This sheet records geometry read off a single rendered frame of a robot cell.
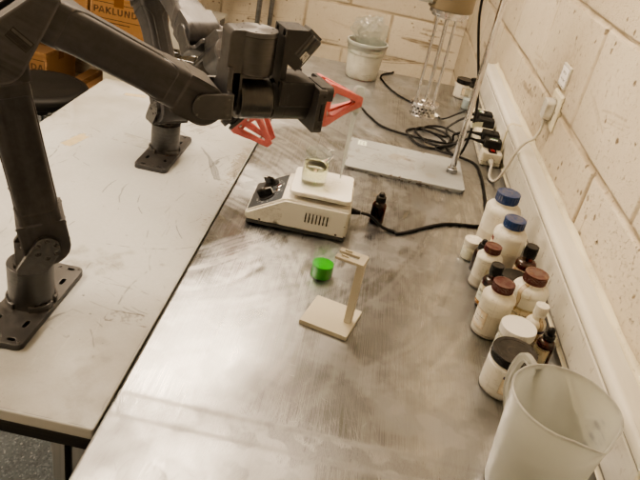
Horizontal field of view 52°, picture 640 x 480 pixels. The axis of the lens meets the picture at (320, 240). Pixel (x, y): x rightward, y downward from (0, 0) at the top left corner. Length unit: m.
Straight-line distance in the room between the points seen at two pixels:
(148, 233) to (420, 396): 0.57
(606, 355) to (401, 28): 2.84
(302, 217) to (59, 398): 0.58
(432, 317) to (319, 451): 0.38
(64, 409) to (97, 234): 0.41
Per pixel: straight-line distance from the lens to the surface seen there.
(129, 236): 1.22
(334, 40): 3.70
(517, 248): 1.30
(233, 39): 0.91
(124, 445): 0.85
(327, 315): 1.07
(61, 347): 0.98
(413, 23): 3.66
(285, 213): 1.27
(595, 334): 1.07
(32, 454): 2.05
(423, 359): 1.05
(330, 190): 1.28
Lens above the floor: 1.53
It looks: 30 degrees down
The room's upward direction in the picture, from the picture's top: 12 degrees clockwise
